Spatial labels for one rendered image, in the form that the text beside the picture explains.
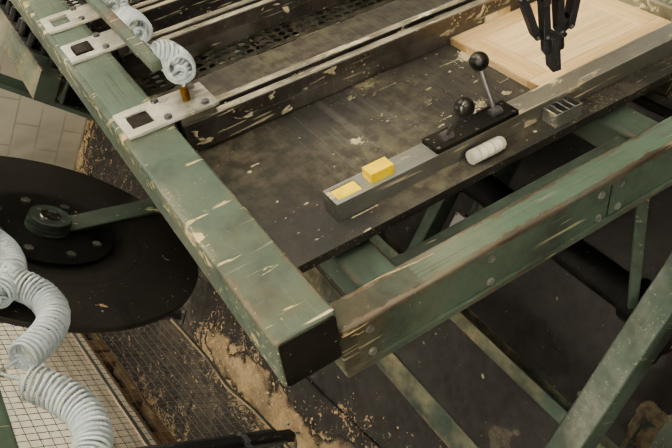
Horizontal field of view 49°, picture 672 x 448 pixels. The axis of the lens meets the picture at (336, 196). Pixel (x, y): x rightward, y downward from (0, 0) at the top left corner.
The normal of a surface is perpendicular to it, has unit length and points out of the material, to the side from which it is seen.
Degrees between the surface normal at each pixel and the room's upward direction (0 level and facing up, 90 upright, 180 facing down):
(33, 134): 90
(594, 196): 90
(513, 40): 55
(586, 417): 0
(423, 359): 0
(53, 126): 90
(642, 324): 0
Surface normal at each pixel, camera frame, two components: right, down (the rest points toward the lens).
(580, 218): 0.53, 0.50
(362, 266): -0.11, -0.76
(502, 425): -0.75, -0.10
